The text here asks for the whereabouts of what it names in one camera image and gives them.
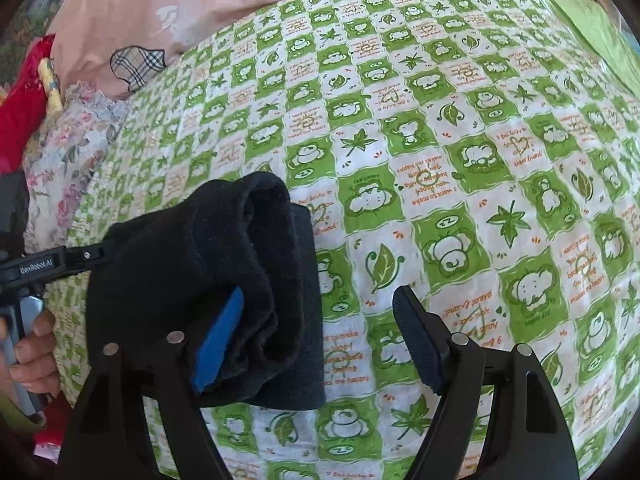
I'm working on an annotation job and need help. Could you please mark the yellow cloth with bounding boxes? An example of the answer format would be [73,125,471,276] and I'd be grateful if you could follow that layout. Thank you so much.
[37,57,63,111]

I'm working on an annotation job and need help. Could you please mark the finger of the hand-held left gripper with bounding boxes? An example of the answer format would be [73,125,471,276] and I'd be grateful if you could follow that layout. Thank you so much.
[62,242,118,275]

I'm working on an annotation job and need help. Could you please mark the pink quilt with plaid hearts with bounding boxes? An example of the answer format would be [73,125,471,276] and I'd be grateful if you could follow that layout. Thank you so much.
[45,0,601,101]

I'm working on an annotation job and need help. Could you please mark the person's left hand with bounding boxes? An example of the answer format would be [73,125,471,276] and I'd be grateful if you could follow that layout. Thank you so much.
[11,309,61,408]

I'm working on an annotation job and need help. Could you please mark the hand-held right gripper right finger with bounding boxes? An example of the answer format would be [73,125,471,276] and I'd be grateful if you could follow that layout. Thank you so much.
[392,285,576,480]

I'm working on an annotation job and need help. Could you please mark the black pants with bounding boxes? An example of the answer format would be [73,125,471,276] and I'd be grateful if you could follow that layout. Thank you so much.
[86,171,327,411]

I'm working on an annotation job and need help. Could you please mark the floral ruffled cloth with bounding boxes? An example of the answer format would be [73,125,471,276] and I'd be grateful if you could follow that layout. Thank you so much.
[22,82,128,256]

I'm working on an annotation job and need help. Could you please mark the green printed bedsheet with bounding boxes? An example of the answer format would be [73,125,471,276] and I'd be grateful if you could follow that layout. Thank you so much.
[50,0,640,480]

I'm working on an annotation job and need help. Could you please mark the light green cloth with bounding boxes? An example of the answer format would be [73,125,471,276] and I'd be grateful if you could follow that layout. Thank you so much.
[542,0,640,96]

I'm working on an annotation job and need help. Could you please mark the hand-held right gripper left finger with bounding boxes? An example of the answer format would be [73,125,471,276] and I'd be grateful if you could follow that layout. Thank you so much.
[57,287,246,480]

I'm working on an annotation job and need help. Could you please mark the red cloth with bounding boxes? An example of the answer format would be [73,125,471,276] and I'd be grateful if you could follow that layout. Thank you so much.
[0,35,56,171]

